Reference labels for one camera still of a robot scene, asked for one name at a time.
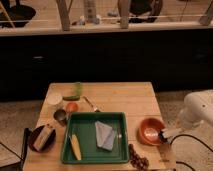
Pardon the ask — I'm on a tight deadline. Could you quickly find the white handled black brush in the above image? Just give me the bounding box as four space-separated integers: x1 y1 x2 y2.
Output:
159 128 182 142

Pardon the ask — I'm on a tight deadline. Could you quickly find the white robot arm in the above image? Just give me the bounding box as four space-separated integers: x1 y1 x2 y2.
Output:
176 89 213 130

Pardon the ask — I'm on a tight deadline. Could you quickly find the red bowl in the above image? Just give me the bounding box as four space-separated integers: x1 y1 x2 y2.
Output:
137 118 165 146

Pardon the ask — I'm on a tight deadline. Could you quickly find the orange tomato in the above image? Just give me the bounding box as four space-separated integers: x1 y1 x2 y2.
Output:
66 102 78 112

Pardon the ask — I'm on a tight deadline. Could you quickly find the green plastic tray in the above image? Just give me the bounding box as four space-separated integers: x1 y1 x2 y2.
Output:
61 112 129 164

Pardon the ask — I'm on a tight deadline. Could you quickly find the blue folded cloth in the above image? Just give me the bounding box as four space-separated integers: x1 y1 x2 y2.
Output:
95 121 116 151

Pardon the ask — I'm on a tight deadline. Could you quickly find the white cup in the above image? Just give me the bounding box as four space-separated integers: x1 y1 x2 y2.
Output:
47 92 63 110

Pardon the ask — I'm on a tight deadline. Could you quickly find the small metal cup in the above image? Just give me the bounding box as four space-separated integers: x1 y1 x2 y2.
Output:
54 109 67 124

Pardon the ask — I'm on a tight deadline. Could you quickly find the yellow corn cob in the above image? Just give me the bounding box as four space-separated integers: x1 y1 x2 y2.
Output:
70 134 82 160

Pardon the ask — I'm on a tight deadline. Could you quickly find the sandwich slice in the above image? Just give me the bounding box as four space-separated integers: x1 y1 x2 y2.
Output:
33 124 53 151

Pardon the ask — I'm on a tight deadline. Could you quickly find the dark grape bunch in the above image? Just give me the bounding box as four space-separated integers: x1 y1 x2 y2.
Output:
129 144 149 171

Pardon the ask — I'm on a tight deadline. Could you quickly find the dark brown plate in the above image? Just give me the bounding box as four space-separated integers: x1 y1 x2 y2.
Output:
28 124 56 153

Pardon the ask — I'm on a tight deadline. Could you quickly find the black clamp at table edge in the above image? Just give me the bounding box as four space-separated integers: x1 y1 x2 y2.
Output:
21 128 31 167

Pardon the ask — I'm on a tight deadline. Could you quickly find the black cable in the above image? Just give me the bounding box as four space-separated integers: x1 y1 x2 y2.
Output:
166 133 213 171

